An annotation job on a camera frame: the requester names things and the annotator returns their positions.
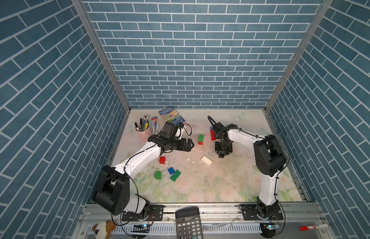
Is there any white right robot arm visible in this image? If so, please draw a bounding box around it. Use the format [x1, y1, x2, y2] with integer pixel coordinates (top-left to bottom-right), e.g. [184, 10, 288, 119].
[208, 116, 287, 220]

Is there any HB pencil box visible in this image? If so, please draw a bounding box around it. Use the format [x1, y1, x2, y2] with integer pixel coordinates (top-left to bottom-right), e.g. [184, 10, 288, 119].
[151, 116, 160, 135]

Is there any aluminium corner post left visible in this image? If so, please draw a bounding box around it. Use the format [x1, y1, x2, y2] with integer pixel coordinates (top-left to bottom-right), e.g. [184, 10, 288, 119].
[71, 0, 131, 114]

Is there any black calculator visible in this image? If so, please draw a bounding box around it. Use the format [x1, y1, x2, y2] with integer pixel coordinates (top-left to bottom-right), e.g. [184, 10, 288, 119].
[175, 207, 204, 239]

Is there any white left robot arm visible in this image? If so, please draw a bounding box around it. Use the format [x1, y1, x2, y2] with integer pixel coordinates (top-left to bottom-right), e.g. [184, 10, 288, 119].
[92, 121, 195, 219]

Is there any green square lego brick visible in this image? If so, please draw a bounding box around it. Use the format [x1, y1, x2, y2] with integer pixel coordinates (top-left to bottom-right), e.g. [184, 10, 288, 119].
[154, 171, 162, 180]

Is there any plush toy dog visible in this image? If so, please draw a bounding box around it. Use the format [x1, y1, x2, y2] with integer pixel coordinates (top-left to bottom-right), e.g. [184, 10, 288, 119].
[92, 220, 116, 239]

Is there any green long lego brick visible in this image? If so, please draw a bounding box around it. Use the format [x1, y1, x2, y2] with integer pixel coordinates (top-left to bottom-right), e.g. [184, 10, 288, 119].
[170, 170, 182, 182]

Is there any blue small lego brick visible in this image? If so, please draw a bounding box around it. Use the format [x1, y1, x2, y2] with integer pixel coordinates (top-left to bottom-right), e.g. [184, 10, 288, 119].
[168, 167, 175, 175]

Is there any blue Treehouse paperback book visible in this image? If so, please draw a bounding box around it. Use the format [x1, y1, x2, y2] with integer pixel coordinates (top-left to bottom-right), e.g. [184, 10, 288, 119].
[159, 107, 186, 124]

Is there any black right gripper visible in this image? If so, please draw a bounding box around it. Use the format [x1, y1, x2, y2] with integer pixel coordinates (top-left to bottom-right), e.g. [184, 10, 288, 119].
[214, 141, 231, 155]

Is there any red base lego brick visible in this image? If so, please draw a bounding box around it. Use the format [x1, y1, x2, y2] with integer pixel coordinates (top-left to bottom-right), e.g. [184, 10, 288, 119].
[210, 129, 216, 140]

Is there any bundle of pencils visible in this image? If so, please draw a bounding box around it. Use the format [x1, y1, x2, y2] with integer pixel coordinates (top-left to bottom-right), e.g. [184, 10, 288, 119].
[139, 114, 149, 131]

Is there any red white marker pen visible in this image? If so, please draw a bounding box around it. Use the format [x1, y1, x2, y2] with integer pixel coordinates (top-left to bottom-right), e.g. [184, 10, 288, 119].
[299, 223, 329, 231]

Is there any aluminium corner post right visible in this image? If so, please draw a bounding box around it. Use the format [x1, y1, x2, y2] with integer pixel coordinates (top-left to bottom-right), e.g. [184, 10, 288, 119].
[264, 0, 333, 114]

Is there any aluminium corner post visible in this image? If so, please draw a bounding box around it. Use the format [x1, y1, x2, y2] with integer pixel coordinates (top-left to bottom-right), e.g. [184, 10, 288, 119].
[71, 0, 131, 114]
[264, 0, 333, 114]

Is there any pink metal pencil bucket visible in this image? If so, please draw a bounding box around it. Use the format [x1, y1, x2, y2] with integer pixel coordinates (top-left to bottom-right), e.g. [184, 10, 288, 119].
[134, 122, 152, 142]

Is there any white flat lego plate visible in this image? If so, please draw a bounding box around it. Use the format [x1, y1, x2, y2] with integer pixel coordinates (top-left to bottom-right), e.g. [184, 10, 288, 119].
[201, 156, 213, 165]

